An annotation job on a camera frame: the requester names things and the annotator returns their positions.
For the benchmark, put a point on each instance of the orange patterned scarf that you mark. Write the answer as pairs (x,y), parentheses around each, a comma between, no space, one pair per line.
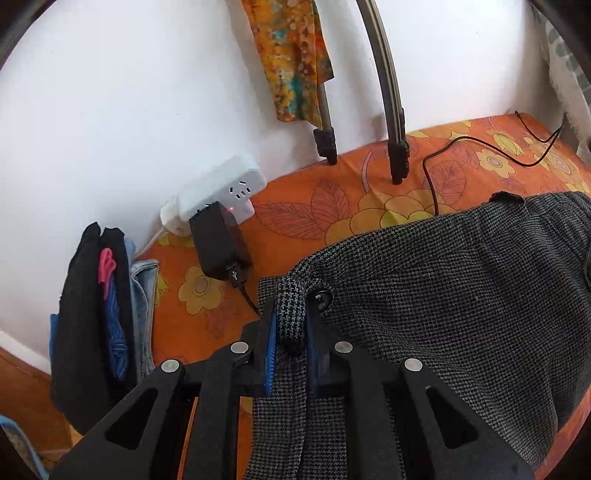
(288,37)

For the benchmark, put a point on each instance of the orange floral bed sheet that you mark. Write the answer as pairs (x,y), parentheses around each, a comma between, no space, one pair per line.
(454,168)

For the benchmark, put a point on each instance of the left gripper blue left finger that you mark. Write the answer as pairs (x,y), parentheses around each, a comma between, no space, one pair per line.
(181,421)

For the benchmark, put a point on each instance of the white power strip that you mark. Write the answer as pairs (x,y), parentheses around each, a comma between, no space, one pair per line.
(232,184)

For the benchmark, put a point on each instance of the silver camera tripod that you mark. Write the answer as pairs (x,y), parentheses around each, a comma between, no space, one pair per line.
(397,146)

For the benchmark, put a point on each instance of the grey houndstooth shorts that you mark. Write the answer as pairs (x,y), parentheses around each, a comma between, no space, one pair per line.
(495,300)

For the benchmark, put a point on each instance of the green striped white pillow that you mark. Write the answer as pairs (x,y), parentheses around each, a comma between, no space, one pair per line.
(570,84)

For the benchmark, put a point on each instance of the stack of folded clothes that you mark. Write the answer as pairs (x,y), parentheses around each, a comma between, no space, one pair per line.
(101,337)

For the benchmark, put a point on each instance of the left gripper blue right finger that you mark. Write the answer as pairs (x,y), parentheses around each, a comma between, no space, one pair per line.
(401,420)

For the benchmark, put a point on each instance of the black power adapter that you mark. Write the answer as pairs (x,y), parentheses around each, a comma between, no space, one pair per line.
(221,250)

